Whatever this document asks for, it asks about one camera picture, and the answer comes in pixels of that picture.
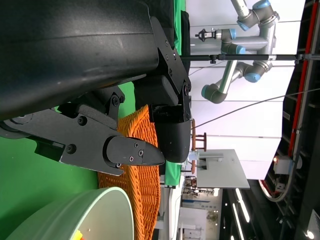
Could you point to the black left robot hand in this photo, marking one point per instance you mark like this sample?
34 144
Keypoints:
75 50

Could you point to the white round bowl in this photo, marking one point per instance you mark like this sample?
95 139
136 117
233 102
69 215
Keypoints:
75 215

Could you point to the grey blue-jointed robot arm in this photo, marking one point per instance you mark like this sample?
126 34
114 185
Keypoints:
265 42

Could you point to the orange wicker basket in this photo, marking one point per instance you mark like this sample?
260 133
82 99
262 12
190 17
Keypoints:
145 195

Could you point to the pumpkin-shaped orange bread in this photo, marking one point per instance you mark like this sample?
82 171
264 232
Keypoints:
78 236

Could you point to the green tablecloth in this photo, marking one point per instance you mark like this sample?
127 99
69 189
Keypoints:
37 180

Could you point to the red-brown wooden stool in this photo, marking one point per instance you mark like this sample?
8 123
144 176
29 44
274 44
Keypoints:
200 140

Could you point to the black stand pole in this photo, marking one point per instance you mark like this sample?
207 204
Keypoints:
250 57

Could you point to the white box with orange lamp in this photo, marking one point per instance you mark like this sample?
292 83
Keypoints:
283 165

